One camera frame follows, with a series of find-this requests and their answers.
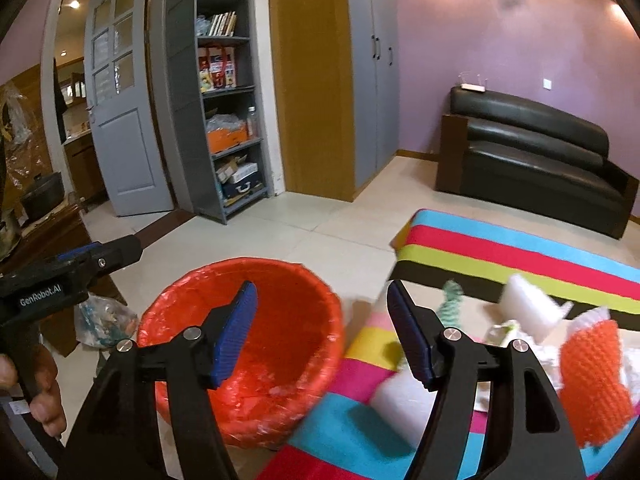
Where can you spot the white foam packing block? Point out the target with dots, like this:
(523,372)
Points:
(536,312)

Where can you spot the colourful striped rug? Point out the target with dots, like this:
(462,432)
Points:
(446,267)

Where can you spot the orange foam net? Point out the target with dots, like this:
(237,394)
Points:
(596,403)

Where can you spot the grey wardrobe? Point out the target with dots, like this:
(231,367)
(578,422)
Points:
(375,83)

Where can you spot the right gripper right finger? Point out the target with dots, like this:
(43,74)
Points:
(527,433)

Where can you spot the person's left hand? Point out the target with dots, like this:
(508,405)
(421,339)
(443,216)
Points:
(46,407)

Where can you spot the dark wooden side table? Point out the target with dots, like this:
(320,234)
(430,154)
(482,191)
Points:
(62,231)

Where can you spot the green patterned cloth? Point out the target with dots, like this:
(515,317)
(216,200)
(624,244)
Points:
(449,311)

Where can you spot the red snack bag on shelf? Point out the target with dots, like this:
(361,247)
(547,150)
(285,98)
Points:
(216,66)

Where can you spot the white router on sofa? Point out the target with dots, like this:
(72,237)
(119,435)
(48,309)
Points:
(472,82)

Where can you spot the black leather sofa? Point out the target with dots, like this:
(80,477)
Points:
(530,156)

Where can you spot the orange box on shelf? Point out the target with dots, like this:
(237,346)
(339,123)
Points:
(222,139)

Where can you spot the grey panel door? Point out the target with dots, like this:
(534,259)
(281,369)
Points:
(119,108)

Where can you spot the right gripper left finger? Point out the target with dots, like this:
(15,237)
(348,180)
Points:
(116,436)

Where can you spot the clear plastic bag on floor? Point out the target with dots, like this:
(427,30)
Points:
(102,322)

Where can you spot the grey bookshelf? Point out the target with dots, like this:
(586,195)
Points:
(213,102)

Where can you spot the orange-lined trash bin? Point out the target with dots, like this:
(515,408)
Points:
(291,354)

